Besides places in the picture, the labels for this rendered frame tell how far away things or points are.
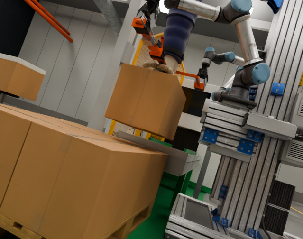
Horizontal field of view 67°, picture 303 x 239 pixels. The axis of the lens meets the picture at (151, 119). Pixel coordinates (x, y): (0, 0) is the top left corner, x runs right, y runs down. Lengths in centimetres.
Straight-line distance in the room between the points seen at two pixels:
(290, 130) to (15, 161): 139
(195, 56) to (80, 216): 1118
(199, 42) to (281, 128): 1080
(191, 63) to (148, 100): 1021
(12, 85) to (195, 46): 1002
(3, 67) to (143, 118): 201
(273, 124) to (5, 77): 265
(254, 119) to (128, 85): 83
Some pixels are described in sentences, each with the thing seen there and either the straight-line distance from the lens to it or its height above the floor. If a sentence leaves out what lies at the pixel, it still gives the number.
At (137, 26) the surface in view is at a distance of 134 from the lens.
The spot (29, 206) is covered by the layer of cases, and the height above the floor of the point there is 22.
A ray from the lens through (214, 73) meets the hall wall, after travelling 1155.
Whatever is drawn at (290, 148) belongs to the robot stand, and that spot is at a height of 85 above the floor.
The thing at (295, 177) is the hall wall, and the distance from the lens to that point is 1172.
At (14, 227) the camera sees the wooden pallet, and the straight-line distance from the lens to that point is 116.
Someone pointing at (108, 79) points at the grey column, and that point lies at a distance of 321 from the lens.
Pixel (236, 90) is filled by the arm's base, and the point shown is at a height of 110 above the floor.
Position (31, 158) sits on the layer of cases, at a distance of 109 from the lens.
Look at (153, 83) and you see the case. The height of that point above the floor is 98.
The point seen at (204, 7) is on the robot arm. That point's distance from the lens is 166.
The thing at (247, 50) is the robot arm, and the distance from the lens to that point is 155.
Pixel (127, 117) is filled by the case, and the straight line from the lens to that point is 155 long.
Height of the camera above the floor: 63
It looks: 4 degrees up
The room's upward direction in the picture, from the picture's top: 18 degrees clockwise
